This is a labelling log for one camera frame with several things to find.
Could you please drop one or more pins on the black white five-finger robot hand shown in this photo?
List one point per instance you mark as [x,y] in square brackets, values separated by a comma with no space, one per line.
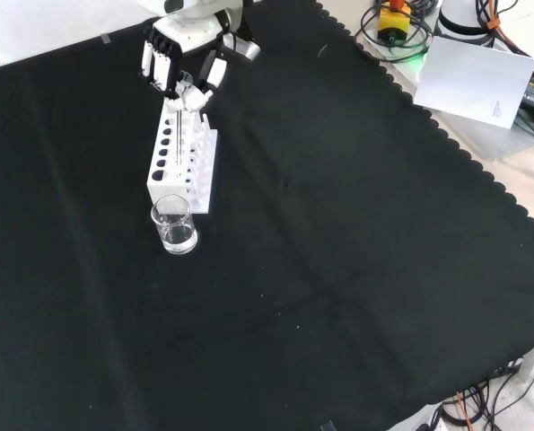
[190,36]

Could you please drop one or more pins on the clear glass rod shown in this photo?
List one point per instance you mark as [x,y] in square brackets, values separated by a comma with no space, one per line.
[177,134]

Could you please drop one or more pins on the white test tube rack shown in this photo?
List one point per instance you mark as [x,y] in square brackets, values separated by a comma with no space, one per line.
[201,179]

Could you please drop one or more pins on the clear tape clip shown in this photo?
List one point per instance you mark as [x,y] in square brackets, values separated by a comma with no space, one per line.
[327,426]
[106,39]

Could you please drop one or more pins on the clear glass beaker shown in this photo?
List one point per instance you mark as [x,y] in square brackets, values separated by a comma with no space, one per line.
[177,233]

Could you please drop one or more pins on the yellow stop button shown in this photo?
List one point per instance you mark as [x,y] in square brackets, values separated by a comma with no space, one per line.
[394,20]

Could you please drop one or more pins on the black bench cloth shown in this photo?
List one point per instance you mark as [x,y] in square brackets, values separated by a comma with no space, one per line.
[293,247]

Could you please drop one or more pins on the pale board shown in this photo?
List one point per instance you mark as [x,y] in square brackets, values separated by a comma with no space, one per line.
[473,81]

